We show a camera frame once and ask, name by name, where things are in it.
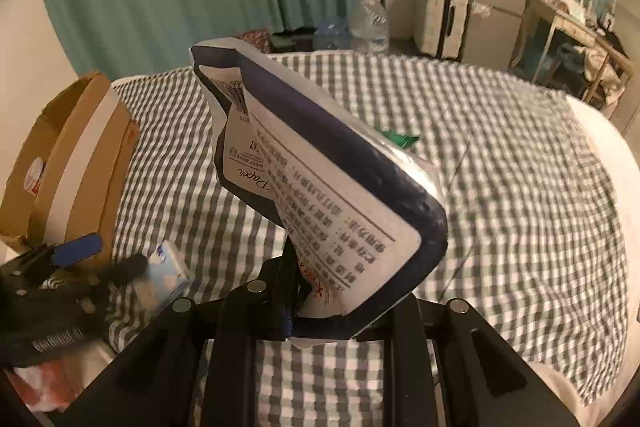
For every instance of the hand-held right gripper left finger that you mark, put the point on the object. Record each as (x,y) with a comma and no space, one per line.
(270,307)

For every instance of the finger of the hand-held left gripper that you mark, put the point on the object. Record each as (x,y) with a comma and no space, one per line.
(77,249)
(125,269)

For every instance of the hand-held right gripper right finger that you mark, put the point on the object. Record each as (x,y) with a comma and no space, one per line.
(410,342)

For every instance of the blue white small packet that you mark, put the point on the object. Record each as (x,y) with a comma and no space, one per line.
(165,277)

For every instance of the cardboard box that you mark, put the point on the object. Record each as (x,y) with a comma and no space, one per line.
(65,167)

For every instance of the dark blue tissue packet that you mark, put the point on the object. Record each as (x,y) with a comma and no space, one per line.
(320,187)

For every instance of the red plastic bag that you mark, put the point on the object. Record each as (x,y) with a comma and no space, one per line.
(45,387)

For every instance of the person's leg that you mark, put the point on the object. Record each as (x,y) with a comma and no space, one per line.
(555,397)

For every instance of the green candy wrapper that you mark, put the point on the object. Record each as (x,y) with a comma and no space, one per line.
(400,139)

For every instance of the floral fabric bag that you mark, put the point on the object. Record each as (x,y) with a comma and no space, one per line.
(255,42)

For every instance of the black bag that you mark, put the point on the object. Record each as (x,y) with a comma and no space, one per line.
(290,41)

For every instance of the crushed blue plastic bottle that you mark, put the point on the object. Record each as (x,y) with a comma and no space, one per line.
(330,36)

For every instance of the white quilt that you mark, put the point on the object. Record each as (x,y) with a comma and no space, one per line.
(605,132)

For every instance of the large clear water bottle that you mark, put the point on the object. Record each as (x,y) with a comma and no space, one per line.
(370,24)

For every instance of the chair with clothes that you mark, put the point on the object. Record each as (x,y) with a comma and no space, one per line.
(595,67)

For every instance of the white suitcase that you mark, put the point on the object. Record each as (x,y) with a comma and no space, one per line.
(442,12)

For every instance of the grey mini fridge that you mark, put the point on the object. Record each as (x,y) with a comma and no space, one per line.
(492,12)

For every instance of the cream dressing table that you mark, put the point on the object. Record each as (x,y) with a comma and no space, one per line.
(565,32)

